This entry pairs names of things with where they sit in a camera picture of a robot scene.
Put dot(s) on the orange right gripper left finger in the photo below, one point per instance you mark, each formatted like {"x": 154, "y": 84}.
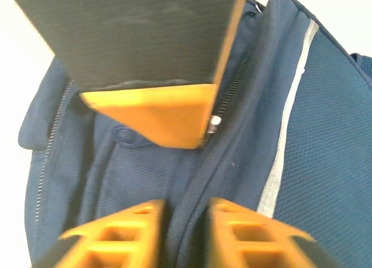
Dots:
{"x": 116, "y": 239}

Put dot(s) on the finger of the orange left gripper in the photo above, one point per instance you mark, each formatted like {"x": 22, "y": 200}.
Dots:
{"x": 145, "y": 61}

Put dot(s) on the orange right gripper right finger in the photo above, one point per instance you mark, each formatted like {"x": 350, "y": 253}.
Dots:
{"x": 255, "y": 239}

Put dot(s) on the navy blue backpack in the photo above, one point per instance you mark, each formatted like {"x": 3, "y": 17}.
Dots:
{"x": 319, "y": 134}

